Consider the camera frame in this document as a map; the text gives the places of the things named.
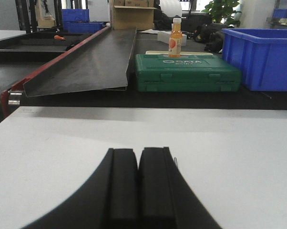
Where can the blue crate on far table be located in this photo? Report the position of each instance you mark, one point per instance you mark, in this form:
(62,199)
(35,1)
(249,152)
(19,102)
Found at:
(78,21)

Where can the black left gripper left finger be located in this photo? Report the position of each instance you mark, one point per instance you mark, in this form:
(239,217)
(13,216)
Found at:
(107,200)

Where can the long dark metal tray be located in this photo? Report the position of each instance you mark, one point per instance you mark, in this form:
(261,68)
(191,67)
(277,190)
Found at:
(103,61)

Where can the red framed workbench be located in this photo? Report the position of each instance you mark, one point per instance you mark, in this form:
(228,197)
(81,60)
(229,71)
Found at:
(18,87)

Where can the large blue plastic bin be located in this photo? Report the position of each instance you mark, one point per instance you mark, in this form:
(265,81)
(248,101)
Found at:
(261,55)

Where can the cream flat board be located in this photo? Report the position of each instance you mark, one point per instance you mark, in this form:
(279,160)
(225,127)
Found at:
(181,53)

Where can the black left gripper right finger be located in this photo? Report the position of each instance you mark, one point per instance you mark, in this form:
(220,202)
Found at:
(166,200)

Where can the green plastic tool case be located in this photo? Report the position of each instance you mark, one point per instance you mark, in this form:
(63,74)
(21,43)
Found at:
(190,73)

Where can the orange juice bottle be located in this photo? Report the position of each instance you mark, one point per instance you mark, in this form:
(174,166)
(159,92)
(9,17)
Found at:
(175,41)

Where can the open cardboard box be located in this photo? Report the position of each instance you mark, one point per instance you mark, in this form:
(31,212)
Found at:
(125,17)

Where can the orange handled tool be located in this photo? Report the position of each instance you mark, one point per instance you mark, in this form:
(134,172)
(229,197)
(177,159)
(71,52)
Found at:
(57,37)

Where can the green potted plant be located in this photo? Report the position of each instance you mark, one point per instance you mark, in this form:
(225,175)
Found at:
(223,10)

